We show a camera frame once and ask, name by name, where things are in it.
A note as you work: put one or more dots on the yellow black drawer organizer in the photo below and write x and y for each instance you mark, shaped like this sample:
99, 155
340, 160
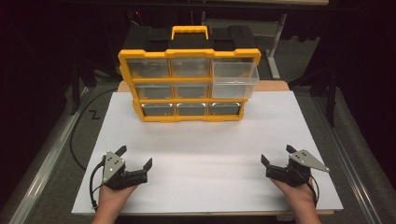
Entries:
190, 39

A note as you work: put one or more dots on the person's left hand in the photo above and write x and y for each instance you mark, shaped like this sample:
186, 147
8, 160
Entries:
115, 197

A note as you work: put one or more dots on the person's right hand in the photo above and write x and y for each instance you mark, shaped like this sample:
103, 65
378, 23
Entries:
297, 195

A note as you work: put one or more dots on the black stand leg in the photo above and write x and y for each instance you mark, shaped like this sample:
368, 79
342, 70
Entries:
75, 90
331, 96

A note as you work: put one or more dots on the clear plastic drawer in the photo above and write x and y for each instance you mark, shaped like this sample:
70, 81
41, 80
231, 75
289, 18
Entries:
234, 81

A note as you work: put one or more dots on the set of closed clear drawers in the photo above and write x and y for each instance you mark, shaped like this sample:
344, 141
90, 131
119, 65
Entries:
150, 69

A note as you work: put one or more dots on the metal floor rail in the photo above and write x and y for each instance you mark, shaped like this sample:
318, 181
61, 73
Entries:
348, 165
43, 165

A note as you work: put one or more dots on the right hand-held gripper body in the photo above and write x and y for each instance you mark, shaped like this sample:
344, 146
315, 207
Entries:
298, 168

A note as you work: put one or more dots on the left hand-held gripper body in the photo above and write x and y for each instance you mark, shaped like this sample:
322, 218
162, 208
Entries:
112, 168

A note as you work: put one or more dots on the white board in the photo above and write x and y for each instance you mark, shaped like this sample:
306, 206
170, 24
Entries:
199, 149

